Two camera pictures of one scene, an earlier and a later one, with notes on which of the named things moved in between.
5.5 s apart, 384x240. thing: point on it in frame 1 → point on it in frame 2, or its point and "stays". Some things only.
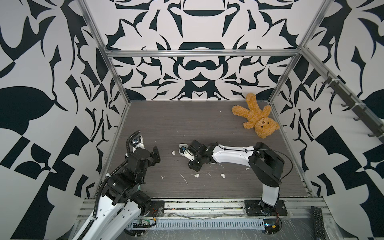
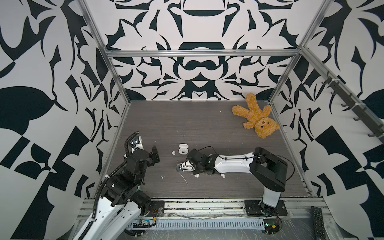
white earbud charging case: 182,148 stays
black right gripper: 192,166 → 195,172
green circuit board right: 271,226 stays
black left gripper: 150,159 stays
